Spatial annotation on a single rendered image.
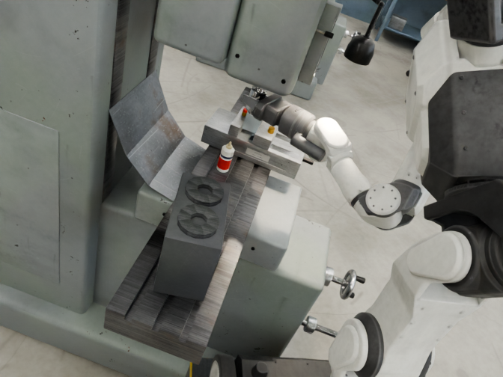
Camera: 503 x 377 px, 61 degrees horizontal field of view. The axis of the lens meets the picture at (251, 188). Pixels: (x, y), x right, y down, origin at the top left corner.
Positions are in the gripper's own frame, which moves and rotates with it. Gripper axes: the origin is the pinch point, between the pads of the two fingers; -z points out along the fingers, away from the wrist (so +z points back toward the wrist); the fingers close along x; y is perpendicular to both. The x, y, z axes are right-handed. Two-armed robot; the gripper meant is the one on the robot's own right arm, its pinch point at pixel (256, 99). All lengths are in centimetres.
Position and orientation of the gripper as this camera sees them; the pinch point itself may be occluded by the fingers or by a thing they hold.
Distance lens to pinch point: 125.8
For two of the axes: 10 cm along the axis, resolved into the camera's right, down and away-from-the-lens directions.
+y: -2.7, 7.4, 6.1
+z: 7.9, 5.3, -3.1
